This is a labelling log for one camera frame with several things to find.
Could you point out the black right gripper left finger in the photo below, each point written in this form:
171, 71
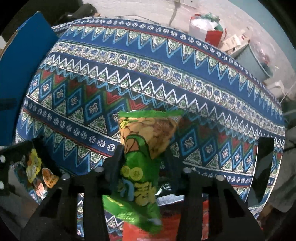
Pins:
56, 217

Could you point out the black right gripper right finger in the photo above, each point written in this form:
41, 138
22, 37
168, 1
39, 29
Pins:
229, 217

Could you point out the black yellow snack bag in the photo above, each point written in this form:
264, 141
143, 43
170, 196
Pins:
37, 179

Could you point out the red snack bag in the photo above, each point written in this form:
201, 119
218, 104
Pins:
171, 220

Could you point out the silver foil snack bag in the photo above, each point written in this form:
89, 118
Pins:
169, 199

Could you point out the green peanut snack bag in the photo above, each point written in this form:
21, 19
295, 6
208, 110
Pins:
145, 135

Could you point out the blue patterned tablecloth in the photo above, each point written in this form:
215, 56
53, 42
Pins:
99, 67

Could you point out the cardboard pieces by bin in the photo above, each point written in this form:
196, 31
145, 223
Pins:
235, 42

